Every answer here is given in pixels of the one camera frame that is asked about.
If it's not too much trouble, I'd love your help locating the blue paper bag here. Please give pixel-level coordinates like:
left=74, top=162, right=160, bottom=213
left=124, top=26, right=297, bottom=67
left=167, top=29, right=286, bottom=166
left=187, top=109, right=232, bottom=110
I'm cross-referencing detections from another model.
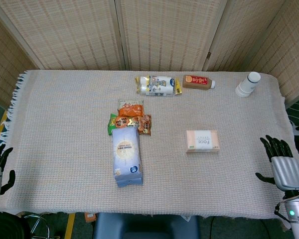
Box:
left=111, top=127, right=144, bottom=188

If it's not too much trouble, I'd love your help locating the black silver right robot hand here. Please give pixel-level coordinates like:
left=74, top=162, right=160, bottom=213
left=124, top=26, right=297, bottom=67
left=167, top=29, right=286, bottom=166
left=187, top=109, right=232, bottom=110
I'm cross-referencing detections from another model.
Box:
left=255, top=135, right=299, bottom=197

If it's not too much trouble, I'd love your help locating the chrome stool frame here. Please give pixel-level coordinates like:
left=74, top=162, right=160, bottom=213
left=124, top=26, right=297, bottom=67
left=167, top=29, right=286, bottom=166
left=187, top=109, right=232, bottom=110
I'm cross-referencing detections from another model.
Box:
left=22, top=214, right=52, bottom=239

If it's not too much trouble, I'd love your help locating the woven folding screen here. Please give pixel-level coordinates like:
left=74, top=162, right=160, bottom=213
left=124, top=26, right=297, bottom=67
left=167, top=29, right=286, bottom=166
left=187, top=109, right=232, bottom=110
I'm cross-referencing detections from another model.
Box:
left=0, top=0, right=299, bottom=110

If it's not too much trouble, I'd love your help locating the green orange noodle packet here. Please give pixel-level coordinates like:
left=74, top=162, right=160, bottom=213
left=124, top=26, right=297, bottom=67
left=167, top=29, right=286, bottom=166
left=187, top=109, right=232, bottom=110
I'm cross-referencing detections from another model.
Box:
left=107, top=113, right=140, bottom=136

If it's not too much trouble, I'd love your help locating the beige woven tablecloth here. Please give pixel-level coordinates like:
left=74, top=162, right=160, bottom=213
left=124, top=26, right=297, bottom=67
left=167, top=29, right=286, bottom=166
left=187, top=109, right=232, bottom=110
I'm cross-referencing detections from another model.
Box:
left=0, top=69, right=299, bottom=221

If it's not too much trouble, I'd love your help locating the dark blue chair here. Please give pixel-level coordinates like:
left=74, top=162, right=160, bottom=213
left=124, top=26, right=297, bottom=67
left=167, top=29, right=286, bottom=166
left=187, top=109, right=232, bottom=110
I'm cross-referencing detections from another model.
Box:
left=92, top=213, right=201, bottom=239

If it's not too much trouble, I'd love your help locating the brown orange snack packet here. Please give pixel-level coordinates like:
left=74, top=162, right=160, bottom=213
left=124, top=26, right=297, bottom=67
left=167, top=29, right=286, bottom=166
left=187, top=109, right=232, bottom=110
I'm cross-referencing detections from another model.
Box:
left=137, top=114, right=152, bottom=136

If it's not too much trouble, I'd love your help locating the small orange box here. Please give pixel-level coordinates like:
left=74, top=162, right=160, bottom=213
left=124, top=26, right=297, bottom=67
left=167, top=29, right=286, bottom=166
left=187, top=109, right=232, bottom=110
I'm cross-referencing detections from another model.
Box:
left=84, top=212, right=97, bottom=224

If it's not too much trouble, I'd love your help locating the pink tissue pack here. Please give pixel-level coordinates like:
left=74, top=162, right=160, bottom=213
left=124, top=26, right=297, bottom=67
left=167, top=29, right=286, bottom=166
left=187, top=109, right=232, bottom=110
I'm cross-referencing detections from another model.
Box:
left=185, top=129, right=220, bottom=154

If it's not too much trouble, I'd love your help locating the white paper cup stack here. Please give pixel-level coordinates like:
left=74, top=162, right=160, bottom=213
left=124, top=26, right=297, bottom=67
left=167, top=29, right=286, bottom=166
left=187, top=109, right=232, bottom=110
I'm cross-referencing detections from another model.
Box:
left=235, top=71, right=261, bottom=98

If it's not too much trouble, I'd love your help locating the brown bottle with red label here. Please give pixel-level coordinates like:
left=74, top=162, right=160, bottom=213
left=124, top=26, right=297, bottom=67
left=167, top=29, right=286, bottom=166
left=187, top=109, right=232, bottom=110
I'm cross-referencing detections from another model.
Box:
left=182, top=74, right=217, bottom=90

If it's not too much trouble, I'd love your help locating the orange white snack packet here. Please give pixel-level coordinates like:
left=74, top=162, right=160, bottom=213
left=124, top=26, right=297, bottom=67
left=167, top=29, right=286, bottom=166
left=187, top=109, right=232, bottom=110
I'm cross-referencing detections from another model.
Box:
left=118, top=99, right=144, bottom=118

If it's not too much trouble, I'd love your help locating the white pack with yellow ends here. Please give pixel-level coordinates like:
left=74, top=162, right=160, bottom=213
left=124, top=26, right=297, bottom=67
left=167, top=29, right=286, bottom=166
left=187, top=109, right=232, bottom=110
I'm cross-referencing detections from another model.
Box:
left=134, top=75, right=183, bottom=97

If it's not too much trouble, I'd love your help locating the black round object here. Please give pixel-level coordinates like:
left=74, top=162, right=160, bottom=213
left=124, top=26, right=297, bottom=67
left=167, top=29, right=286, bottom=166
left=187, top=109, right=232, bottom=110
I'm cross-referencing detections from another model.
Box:
left=0, top=211, right=32, bottom=239

